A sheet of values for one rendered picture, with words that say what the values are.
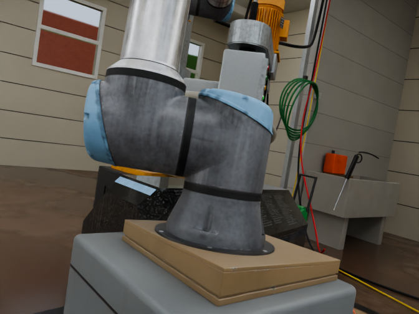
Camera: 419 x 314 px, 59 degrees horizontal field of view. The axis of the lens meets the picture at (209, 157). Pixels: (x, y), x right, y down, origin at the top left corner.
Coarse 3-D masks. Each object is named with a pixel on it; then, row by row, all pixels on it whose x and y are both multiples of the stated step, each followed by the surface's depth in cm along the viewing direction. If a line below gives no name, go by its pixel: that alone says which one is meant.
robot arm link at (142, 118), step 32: (160, 0) 65; (128, 32) 67; (160, 32) 66; (128, 64) 64; (160, 64) 65; (96, 96) 63; (128, 96) 63; (160, 96) 64; (96, 128) 62; (128, 128) 62; (160, 128) 63; (96, 160) 68; (128, 160) 65; (160, 160) 65
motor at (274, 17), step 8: (264, 0) 253; (272, 0) 252; (280, 0) 254; (264, 8) 255; (272, 8) 255; (280, 8) 257; (264, 16) 254; (272, 16) 253; (280, 16) 257; (272, 24) 254; (280, 24) 253; (288, 24) 258; (272, 32) 256; (280, 32) 259; (288, 32) 267; (272, 40) 255; (280, 40) 269
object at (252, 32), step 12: (240, 24) 190; (252, 24) 188; (264, 24) 190; (228, 36) 198; (240, 36) 190; (252, 36) 189; (264, 36) 191; (240, 48) 200; (252, 48) 197; (264, 48) 194; (276, 60) 260
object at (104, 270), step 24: (96, 240) 72; (120, 240) 74; (72, 264) 73; (96, 264) 65; (120, 264) 62; (144, 264) 63; (72, 288) 72; (96, 288) 64; (120, 288) 57; (144, 288) 54; (168, 288) 55; (312, 288) 64; (336, 288) 66; (72, 312) 71; (96, 312) 63; (120, 312) 57; (144, 312) 51; (168, 312) 48; (192, 312) 49; (216, 312) 50; (240, 312) 51; (264, 312) 53; (288, 312) 56; (312, 312) 60; (336, 312) 65
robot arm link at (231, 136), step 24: (216, 96) 66; (240, 96) 65; (192, 120) 64; (216, 120) 65; (240, 120) 64; (264, 120) 67; (192, 144) 64; (216, 144) 64; (240, 144) 64; (264, 144) 67; (192, 168) 66; (216, 168) 65; (240, 168) 65; (264, 168) 69
